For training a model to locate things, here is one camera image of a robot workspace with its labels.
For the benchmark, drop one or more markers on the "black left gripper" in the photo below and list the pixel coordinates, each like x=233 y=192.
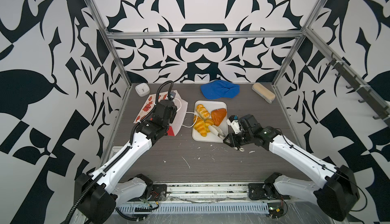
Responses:
x=172 y=114

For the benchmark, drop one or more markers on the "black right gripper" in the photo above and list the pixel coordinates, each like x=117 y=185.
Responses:
x=231 y=138

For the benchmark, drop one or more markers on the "white red paper bag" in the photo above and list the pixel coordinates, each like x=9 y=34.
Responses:
x=179 y=102

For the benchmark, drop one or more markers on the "orange fake baguette bread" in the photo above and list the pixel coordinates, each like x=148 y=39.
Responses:
x=218 y=116

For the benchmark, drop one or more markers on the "yellow fake croissant large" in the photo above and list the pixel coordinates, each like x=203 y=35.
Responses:
x=200 y=126

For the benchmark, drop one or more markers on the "small yellow fake bread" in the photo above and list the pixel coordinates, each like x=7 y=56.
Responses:
x=208 y=122

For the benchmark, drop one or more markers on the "yellow fake croissant bread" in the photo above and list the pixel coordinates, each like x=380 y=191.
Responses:
x=202 y=112

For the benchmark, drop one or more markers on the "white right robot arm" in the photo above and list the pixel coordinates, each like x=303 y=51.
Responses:
x=333 y=189

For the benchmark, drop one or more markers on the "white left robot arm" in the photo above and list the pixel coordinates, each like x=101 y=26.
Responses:
x=98 y=194

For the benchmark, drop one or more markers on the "white square analog clock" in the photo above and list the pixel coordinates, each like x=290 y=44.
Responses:
x=142 y=89

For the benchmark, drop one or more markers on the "beige sponge block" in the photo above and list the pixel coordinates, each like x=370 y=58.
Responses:
x=263 y=92

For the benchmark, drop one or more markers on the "white plastic tray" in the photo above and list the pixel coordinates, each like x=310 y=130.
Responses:
x=212 y=138

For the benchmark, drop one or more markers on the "blue cloth cap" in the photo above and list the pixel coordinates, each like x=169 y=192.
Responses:
x=219 y=89

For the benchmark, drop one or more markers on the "green circuit board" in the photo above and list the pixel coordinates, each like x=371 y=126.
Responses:
x=275 y=210

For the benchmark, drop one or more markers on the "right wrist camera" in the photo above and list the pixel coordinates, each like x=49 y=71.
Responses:
x=233 y=122

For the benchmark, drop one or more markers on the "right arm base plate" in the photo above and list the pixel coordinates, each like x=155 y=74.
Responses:
x=264 y=191

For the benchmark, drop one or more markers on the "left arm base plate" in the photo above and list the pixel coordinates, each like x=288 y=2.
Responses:
x=155 y=192

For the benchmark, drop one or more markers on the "white slotted cable duct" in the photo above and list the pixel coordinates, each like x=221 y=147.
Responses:
x=199 y=208

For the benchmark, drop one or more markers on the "black wall hook rail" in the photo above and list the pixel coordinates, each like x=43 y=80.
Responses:
x=356 y=84

